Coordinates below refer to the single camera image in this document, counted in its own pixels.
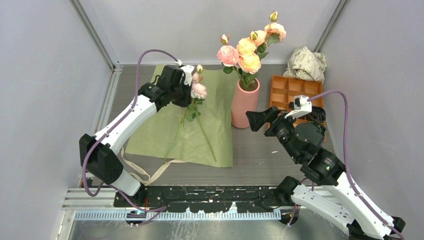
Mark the crumpled white patterned cloth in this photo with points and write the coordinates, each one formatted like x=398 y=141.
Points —
x=306 y=65

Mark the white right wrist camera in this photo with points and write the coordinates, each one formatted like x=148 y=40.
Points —
x=301 y=107

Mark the peach paper bouquet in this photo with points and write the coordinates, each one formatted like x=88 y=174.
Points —
x=155 y=135

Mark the beige ribbon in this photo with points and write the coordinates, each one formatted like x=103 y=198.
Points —
x=142 y=175

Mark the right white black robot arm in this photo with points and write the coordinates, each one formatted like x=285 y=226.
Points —
x=357 y=216

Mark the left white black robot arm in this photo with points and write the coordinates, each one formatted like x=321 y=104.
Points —
x=98 y=152

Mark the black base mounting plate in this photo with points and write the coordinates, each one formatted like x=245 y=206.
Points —
x=212 y=199

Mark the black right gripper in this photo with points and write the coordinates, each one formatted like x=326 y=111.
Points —
x=271 y=115

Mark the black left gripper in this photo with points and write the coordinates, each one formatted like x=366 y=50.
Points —
x=187 y=100

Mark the orange compartment tray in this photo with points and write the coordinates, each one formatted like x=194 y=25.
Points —
x=283 y=90

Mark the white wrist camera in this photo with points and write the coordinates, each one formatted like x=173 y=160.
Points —
x=188 y=71
x=301 y=107

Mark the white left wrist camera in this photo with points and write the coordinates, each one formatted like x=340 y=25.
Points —
x=188 y=71

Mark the aluminium front rail frame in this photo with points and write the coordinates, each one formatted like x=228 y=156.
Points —
x=110 y=205

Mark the yellow peach flower stem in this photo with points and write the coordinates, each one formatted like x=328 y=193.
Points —
x=249 y=62

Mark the pink flower stem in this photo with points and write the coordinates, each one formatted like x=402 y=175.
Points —
x=229 y=57
x=198 y=94

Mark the pink cylindrical vase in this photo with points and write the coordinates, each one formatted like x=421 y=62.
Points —
x=243 y=101

